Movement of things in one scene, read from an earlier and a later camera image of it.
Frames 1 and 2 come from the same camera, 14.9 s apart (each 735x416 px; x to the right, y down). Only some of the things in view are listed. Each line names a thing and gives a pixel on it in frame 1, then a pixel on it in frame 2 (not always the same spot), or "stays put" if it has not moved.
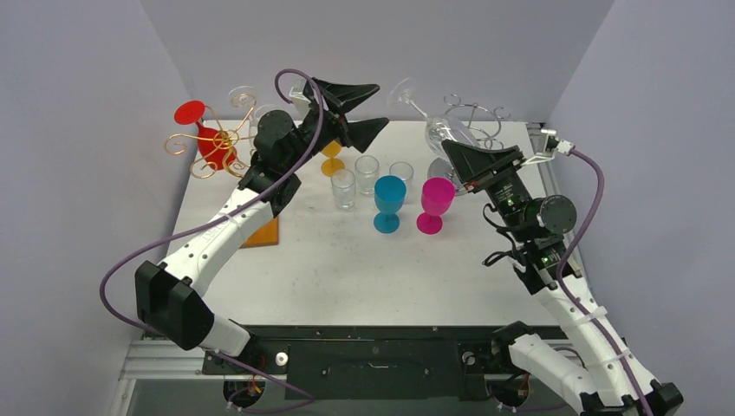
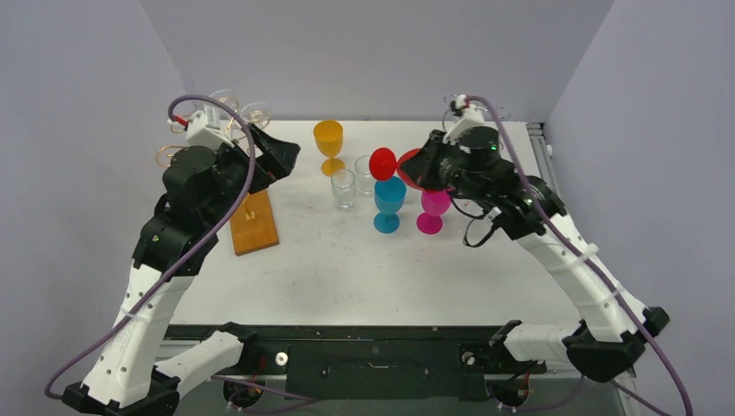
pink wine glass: [438, 195] stays put
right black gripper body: [492, 174] -> [433, 162]
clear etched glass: [367, 169] stays put
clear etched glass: [344, 189] stays put
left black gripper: [360, 133] -> [273, 164]
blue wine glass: [389, 195] stays put
